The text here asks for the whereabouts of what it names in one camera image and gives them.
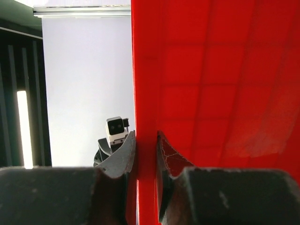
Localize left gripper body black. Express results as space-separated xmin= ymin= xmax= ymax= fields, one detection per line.
xmin=93 ymin=138 xmax=112 ymax=167

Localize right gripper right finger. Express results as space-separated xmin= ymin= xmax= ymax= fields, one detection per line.
xmin=157 ymin=131 xmax=300 ymax=225

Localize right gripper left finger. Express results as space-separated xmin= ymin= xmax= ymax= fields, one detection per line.
xmin=0 ymin=131 xmax=136 ymax=225

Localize red plastic bin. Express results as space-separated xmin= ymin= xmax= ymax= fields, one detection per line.
xmin=131 ymin=0 xmax=300 ymax=225

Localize ceiling strip light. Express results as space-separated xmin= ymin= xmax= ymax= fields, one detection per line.
xmin=17 ymin=90 xmax=33 ymax=169

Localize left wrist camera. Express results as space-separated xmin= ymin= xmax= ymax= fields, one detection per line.
xmin=106 ymin=116 xmax=129 ymax=146

